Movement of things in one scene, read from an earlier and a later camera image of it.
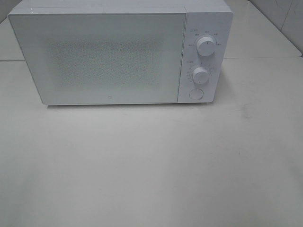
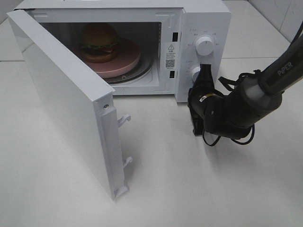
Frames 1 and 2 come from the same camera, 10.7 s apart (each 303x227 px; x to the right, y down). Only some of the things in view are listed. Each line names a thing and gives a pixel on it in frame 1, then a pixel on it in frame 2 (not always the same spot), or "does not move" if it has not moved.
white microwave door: x=103 y=58 → x=86 y=102
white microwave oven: x=123 y=52 does not move
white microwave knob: x=206 y=46 does not move
